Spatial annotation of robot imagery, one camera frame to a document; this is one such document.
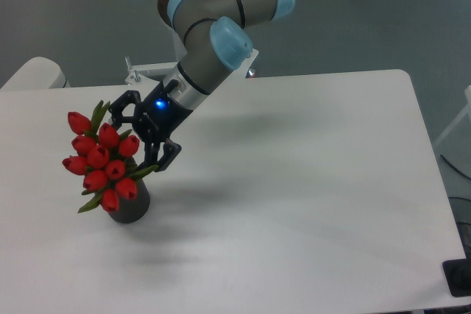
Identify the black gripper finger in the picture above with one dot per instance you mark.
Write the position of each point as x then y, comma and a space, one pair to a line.
160, 152
116, 109

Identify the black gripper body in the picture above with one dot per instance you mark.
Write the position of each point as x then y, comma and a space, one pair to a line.
157, 115

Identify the red tulip bouquet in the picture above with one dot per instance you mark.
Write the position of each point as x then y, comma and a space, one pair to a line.
101, 156

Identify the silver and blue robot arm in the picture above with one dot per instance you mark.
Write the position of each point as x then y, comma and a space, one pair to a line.
216, 44

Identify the dark grey ribbed vase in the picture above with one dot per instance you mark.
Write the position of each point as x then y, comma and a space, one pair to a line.
131, 210

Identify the white chair back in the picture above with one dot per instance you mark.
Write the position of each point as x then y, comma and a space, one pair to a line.
39, 73

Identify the white furniture leg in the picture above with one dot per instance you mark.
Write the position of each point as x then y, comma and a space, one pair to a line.
464, 113

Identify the black device at table edge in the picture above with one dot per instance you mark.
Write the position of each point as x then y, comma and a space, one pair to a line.
457, 274

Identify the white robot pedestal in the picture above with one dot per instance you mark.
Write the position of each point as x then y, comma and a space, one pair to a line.
156, 71

